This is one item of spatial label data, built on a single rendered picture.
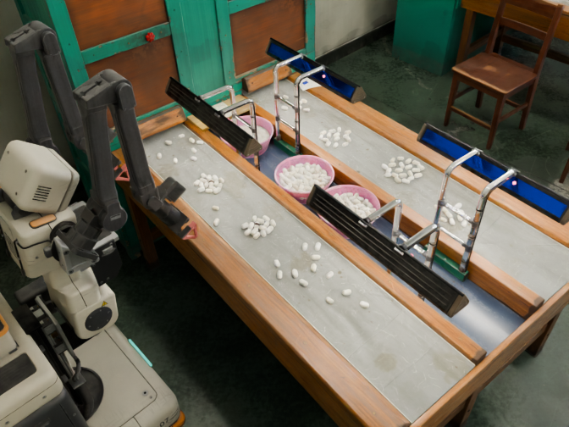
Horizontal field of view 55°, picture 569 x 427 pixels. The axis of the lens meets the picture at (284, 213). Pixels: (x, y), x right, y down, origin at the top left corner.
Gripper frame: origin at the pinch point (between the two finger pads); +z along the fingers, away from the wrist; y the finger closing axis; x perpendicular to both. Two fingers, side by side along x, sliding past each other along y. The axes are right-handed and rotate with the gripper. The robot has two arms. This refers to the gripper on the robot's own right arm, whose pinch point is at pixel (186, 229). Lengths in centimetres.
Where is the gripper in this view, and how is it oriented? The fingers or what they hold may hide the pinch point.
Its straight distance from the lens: 189.4
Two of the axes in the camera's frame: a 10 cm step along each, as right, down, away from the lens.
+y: -6.8, -4.9, 5.5
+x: -6.4, 7.6, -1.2
